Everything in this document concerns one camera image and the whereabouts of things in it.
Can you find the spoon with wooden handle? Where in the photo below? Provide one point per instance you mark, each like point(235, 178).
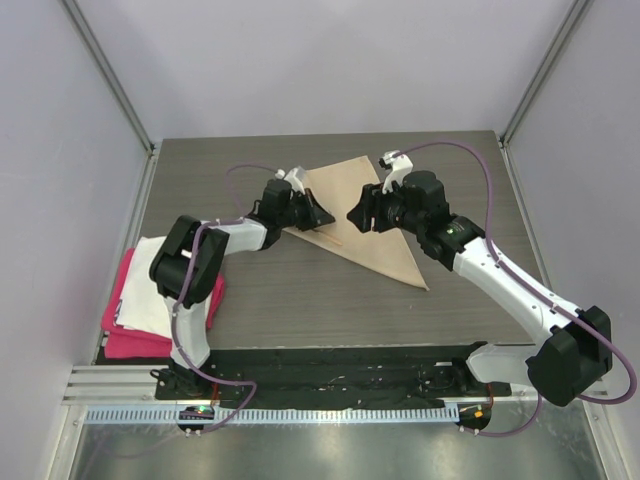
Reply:
point(329, 238)

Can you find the white folded cloth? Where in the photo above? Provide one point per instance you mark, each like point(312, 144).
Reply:
point(141, 307)

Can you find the white slotted cable duct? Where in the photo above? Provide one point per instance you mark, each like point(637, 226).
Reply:
point(194, 415)

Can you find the aluminium frame post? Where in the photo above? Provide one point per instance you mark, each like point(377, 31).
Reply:
point(89, 39)
point(560, 41)

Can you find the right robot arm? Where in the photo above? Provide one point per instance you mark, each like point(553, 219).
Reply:
point(567, 353)

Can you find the aluminium frame rail right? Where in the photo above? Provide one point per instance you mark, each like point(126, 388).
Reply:
point(563, 190)

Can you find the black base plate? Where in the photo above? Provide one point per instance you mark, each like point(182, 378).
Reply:
point(388, 377)

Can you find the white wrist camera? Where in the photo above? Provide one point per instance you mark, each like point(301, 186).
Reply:
point(295, 177)
point(397, 165)

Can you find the aluminium frame post right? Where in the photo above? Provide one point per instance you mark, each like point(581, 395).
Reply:
point(560, 41)

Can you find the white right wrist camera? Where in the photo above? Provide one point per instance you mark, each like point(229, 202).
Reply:
point(397, 165)

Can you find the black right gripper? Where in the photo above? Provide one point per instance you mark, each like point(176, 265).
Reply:
point(371, 205)

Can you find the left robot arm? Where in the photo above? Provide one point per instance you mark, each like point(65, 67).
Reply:
point(187, 265)

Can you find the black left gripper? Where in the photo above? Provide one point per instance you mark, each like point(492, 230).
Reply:
point(316, 215)

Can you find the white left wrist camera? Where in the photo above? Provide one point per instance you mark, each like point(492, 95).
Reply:
point(295, 177)

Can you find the pink folded cloth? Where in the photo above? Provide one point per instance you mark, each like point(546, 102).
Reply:
point(122, 343)

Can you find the aluminium frame post left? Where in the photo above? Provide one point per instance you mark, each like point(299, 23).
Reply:
point(89, 39)

